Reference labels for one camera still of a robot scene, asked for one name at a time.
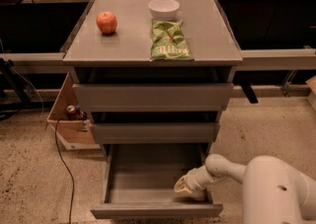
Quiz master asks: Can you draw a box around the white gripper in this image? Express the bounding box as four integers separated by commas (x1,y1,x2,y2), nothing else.
174,168,208,194

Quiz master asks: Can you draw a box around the grey bottom drawer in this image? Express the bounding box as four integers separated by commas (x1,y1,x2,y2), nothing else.
91,143,223,219

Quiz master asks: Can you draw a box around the grey drawer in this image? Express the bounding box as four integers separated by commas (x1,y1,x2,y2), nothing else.
73,83,233,112
90,122,219,144
91,143,223,219

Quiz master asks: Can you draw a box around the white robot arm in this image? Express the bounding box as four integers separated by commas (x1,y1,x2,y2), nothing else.
174,154,316,224

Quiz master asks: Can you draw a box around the grey middle drawer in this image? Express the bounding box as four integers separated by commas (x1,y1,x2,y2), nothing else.
90,122,219,144

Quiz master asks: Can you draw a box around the grey drawer cabinet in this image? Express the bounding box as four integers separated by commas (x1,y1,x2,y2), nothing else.
59,0,244,220

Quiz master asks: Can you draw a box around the grey top drawer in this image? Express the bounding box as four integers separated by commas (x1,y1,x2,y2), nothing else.
73,83,233,112

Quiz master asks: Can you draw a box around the wooden box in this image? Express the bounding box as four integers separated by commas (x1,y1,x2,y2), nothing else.
47,74,99,150

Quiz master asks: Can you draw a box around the red soda can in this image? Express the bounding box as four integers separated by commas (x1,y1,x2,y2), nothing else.
66,105,82,120

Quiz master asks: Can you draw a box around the green chip bag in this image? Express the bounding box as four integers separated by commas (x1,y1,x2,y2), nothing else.
150,20,195,61

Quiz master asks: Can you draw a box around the white bowl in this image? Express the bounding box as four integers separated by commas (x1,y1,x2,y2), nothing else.
148,0,180,21

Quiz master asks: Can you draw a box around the red apple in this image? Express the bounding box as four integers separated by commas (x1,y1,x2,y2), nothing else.
96,12,118,35

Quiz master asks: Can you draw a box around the black floor cable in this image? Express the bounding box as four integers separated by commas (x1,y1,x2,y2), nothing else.
53,117,76,224

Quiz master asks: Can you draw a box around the grey metal frame rail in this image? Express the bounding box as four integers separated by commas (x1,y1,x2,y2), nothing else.
0,48,316,74

